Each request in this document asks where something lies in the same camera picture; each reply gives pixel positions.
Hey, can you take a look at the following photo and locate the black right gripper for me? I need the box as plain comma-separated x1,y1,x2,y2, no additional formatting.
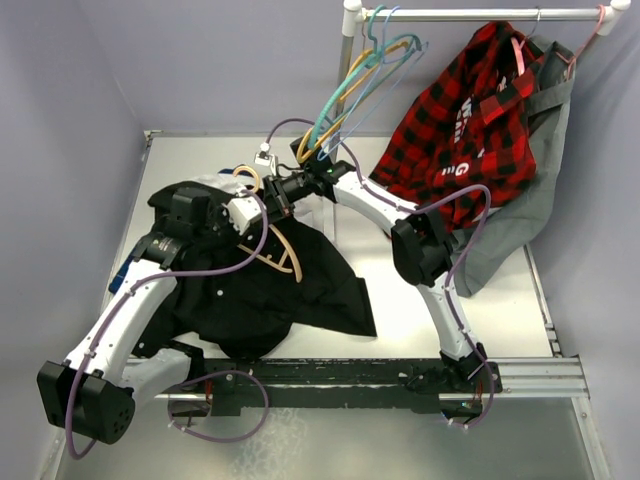
256,168,314,230

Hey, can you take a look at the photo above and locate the beige wooden hanger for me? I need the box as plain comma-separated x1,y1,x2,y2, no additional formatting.
232,165,303,283

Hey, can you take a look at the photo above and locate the black button shirt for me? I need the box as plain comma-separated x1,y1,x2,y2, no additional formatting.
136,180,378,359

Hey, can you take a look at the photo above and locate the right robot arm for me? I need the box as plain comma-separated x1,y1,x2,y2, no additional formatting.
261,161,496,391

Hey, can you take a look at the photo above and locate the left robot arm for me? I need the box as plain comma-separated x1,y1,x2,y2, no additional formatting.
36,181,266,460

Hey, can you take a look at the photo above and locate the white shirt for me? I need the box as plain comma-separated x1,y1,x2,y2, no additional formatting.
193,173,253,204

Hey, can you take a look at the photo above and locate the light blue hanger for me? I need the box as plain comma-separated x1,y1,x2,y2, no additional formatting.
315,5,430,162

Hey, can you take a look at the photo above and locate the teal hanger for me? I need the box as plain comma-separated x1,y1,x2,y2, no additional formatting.
307,4,421,154

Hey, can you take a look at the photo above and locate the yellow hanger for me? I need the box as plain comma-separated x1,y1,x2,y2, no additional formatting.
295,37,421,165

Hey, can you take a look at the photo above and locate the red black plaid shirt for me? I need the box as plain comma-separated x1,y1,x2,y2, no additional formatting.
370,21,543,231

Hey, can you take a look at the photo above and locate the pink hanger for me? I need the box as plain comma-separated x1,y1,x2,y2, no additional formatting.
497,37,526,92
556,4,606,80

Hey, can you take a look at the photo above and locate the grey shirt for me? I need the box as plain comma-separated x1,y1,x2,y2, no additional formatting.
454,35,574,298

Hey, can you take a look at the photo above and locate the blue garment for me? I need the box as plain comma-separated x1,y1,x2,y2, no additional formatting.
108,178,228,294

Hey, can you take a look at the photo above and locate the metal clothes rack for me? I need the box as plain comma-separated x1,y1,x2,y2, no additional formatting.
317,0,633,241

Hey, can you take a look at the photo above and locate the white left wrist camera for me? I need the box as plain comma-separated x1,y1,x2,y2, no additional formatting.
226,190,269,237

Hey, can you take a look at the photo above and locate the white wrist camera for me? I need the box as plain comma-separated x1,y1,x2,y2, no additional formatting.
254,142,278,171
226,190,269,237

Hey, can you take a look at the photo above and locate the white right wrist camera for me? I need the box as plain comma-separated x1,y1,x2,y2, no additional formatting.
254,142,278,171

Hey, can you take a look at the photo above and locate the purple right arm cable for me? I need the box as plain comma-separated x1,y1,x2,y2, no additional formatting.
266,117,495,386

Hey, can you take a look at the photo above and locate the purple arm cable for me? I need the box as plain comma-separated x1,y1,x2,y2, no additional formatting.
266,117,495,386
64,188,271,461

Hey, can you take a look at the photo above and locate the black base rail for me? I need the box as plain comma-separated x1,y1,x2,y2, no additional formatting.
159,358,503,419

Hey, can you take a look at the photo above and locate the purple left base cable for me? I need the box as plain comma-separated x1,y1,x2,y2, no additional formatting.
166,369,271,443

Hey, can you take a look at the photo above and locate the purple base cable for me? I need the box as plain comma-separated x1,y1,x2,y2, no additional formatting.
446,369,498,433
166,369,271,443

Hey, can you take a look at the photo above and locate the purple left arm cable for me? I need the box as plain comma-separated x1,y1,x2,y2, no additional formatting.
64,188,271,461

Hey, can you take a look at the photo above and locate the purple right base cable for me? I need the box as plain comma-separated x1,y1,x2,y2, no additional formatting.
446,369,498,433

